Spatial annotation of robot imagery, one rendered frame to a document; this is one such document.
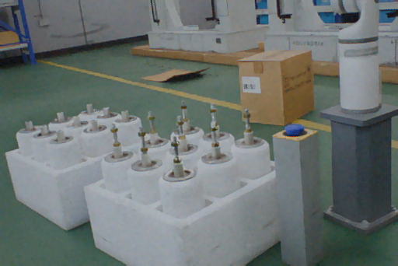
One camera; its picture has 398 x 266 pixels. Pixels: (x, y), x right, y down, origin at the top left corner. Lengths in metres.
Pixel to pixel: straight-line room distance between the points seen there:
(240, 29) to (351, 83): 3.17
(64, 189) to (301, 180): 0.72
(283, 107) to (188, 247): 1.27
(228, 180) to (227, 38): 3.20
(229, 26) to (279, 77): 2.17
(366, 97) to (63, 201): 0.88
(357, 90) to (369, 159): 0.17
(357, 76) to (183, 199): 0.51
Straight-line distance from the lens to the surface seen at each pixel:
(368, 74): 1.17
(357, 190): 1.23
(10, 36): 6.66
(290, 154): 1.00
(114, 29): 7.57
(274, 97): 2.15
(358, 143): 1.18
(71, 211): 1.44
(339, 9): 1.18
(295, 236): 1.08
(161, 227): 1.01
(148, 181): 1.07
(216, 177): 1.06
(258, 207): 1.12
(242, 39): 4.31
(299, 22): 3.69
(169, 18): 5.39
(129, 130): 1.53
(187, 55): 4.66
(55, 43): 7.28
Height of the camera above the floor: 0.62
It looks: 16 degrees down
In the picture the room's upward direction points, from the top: 7 degrees counter-clockwise
